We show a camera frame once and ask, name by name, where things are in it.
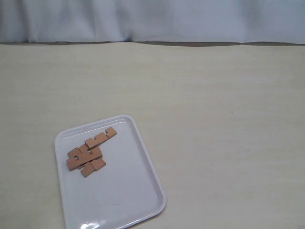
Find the notched wooden piece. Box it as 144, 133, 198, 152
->
81, 162, 94, 177
85, 127, 117, 149
66, 147, 102, 171
79, 144, 106, 171

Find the white plastic tray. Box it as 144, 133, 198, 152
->
54, 114, 166, 229

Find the white backdrop curtain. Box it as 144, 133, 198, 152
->
0, 0, 305, 44

